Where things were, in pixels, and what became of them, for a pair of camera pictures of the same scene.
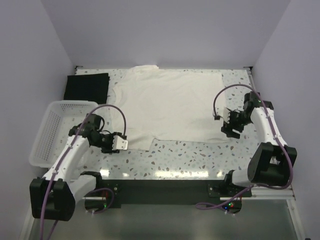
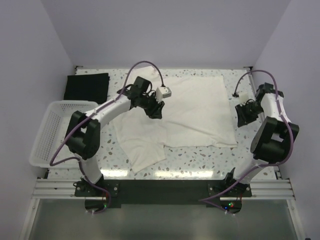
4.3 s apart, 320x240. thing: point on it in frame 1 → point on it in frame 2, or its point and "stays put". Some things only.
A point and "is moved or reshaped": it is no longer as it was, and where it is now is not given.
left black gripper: (109, 150) → (155, 112)
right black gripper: (226, 128) → (242, 119)
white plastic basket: (59, 118) stays put
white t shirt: (179, 105) is moved or reshaped
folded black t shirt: (93, 88) stays put
